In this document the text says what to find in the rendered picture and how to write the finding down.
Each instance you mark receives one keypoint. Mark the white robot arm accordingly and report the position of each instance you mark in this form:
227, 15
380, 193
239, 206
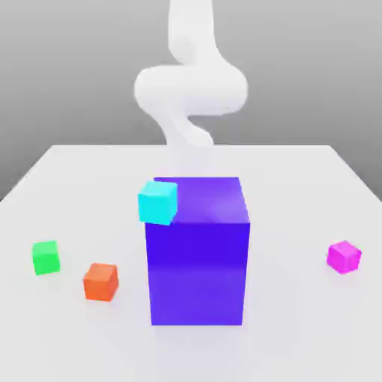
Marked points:
191, 89

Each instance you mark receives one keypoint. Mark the small cyan cube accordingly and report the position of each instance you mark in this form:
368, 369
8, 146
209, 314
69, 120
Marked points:
156, 204

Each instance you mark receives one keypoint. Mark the small orange cube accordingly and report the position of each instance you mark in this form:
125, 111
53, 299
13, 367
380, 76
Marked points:
100, 283

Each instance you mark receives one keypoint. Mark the small green cube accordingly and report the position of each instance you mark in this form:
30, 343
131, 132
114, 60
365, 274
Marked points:
45, 258

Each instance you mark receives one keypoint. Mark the small magenta cube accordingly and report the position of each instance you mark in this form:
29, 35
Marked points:
343, 257

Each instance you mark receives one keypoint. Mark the large purple box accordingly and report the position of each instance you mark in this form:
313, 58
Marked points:
197, 268

